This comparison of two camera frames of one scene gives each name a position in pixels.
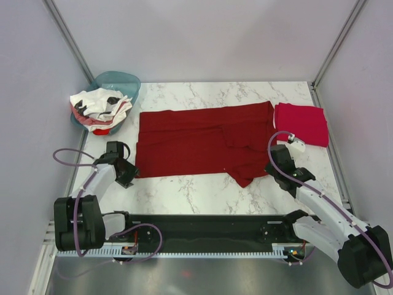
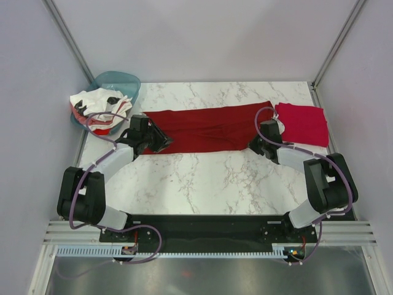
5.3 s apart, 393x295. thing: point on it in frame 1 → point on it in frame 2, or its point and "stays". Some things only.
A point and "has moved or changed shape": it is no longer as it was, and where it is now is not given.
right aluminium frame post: (358, 5) stays
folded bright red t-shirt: (307, 123) stays
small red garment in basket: (101, 132) stays
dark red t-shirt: (231, 141) has moved or changed shape
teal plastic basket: (127, 83) stays
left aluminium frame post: (58, 21) stays
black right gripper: (268, 169) → (252, 144)
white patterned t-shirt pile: (99, 109) stays
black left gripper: (132, 171) → (163, 141)
